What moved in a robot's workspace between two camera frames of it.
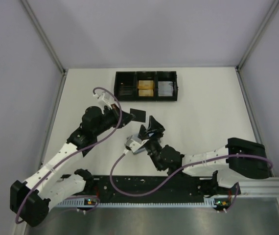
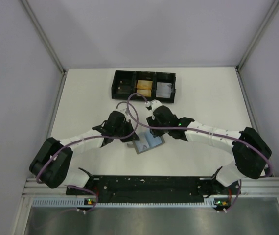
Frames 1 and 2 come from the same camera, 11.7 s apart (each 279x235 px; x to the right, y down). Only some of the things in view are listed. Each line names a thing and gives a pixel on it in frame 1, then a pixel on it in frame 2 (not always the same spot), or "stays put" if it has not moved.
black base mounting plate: (149, 187) stays put
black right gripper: (151, 137) → (154, 128)
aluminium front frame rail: (272, 187) stays put
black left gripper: (117, 117) → (128, 133)
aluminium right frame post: (238, 66) stays put
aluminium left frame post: (47, 42) stays put
